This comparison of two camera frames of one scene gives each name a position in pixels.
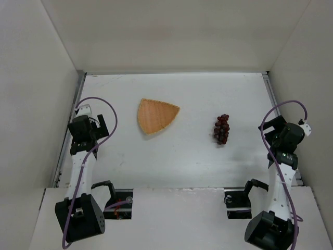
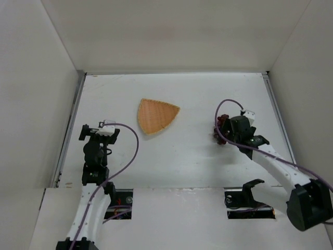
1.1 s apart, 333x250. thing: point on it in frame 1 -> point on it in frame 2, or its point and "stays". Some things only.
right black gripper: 272,125 -> 226,125
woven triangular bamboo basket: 154,115 stays
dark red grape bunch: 221,129 stays
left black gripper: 102,127 -> 85,133
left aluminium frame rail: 65,150 stays
